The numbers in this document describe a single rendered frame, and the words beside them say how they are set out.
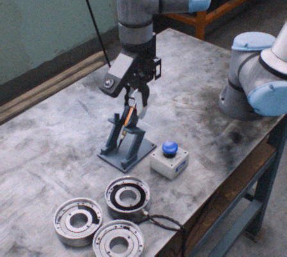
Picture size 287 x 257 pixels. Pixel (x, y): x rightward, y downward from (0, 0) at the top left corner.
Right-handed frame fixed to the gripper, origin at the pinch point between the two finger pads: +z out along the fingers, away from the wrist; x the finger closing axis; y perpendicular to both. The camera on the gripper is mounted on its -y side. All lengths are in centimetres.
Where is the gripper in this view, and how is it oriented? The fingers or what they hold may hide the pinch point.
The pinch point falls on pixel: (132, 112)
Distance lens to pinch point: 101.2
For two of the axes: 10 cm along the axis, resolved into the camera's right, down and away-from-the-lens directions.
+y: 6.5, -4.9, 5.9
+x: -7.6, -4.0, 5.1
